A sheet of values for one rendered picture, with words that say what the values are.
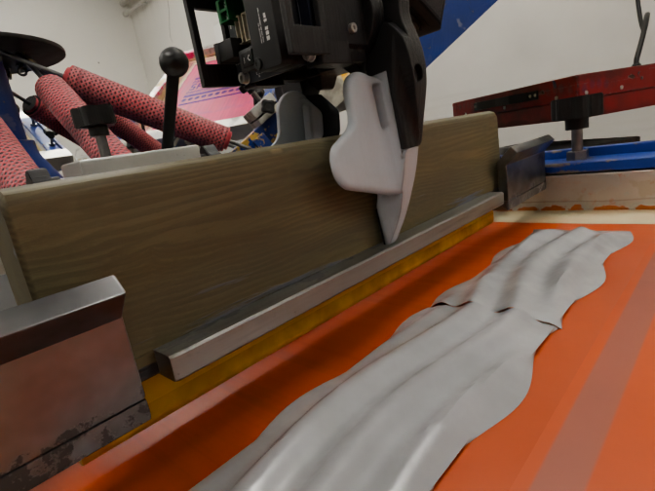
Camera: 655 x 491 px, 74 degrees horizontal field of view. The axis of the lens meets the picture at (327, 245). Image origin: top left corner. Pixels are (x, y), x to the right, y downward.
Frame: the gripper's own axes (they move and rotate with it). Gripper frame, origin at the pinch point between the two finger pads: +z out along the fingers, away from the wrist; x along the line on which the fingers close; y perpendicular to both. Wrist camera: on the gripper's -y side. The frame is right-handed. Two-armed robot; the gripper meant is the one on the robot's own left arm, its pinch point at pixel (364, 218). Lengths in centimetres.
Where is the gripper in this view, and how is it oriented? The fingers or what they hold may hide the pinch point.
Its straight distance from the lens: 27.0
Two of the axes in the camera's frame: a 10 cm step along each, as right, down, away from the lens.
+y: -6.7, 2.8, -6.9
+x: 7.2, 0.5, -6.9
